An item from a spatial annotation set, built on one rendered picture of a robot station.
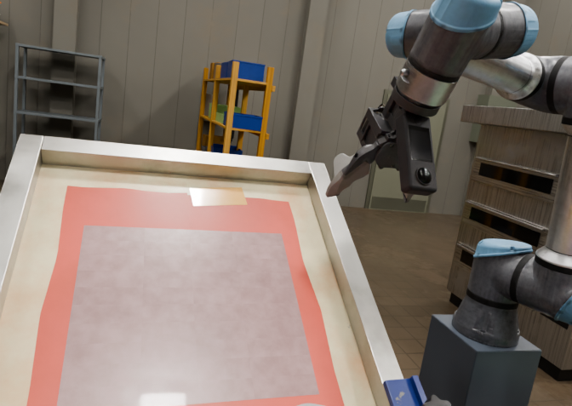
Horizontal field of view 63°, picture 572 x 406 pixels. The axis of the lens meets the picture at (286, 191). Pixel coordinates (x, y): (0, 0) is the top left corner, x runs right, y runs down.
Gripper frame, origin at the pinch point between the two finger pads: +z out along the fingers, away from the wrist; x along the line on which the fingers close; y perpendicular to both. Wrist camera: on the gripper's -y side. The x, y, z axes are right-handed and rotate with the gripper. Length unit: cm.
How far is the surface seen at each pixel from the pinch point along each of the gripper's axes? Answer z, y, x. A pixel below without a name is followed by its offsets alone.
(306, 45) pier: 261, 630, -221
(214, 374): 14.2, -21.2, 24.9
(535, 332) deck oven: 203, 83, -261
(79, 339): 14.2, -15.4, 42.7
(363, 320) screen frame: 10.8, -15.5, 1.6
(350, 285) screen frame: 10.8, -8.9, 1.8
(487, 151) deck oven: 147, 231, -265
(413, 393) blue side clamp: 9.7, -27.8, -1.7
